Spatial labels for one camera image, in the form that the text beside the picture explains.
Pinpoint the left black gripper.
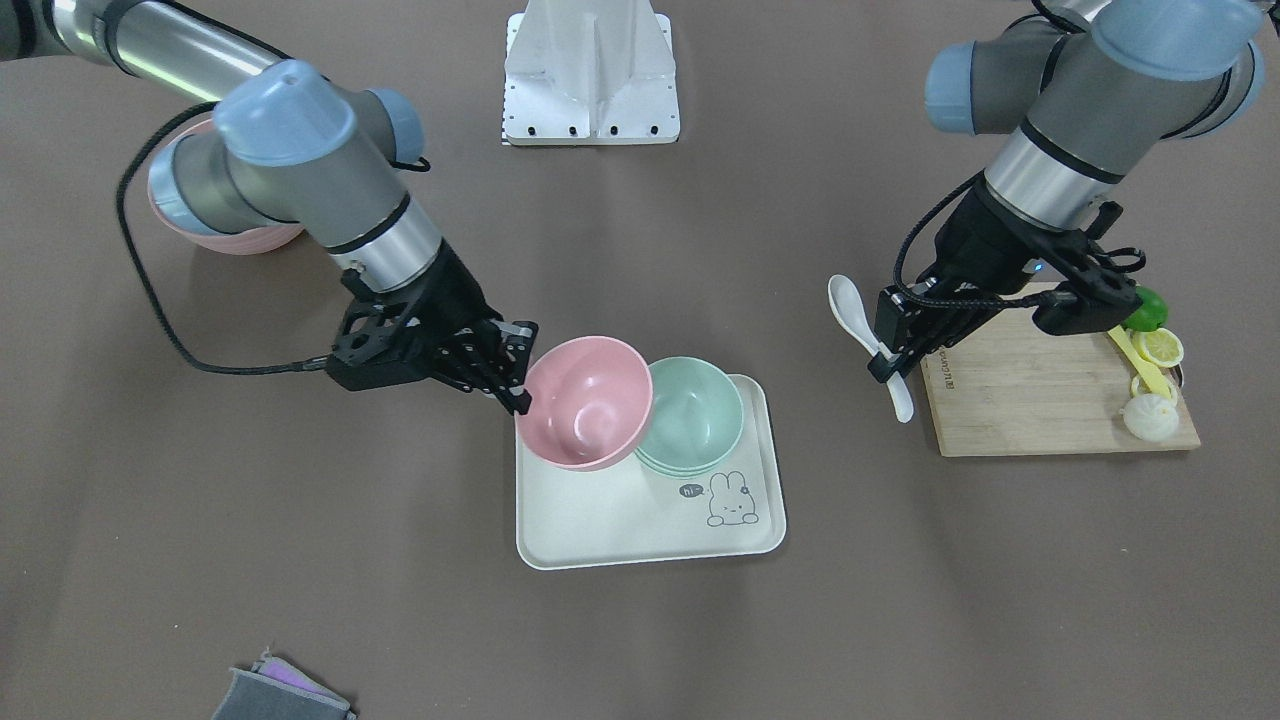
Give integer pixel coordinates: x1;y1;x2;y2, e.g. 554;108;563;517
868;183;1144;384

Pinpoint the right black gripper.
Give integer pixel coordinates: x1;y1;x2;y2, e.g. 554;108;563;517
324;243;539;416

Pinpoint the white ceramic spoon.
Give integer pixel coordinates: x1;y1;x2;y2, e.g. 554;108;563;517
827;274;914;424

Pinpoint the small pink bowl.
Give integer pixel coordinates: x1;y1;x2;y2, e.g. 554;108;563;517
515;334;653;471

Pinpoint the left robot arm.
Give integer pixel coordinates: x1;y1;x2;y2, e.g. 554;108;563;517
869;1;1267;383

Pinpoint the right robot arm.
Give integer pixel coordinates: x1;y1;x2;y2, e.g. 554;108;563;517
3;1;538;415

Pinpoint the top green bowl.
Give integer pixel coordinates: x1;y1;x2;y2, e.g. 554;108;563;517
635;356;745;477

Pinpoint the yellow plastic spoon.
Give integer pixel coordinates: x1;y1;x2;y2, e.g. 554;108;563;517
1106;325;1180;406

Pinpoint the large pink ice bowl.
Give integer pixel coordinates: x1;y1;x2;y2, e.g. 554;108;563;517
147;118;306;256

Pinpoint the bamboo cutting board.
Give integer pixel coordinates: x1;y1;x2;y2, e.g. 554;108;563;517
918;309;1201;457

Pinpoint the cream serving tray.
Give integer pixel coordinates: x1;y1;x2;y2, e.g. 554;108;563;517
515;374;788;570

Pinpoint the green lime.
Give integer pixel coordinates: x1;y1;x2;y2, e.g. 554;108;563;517
1121;284;1170;333

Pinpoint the lemon slice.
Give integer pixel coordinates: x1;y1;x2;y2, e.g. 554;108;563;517
1130;328;1185;369

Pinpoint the grey folded cloth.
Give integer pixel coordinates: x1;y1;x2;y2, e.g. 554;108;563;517
212;651;357;719

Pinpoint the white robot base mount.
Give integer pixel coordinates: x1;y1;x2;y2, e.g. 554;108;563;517
500;1;681;147

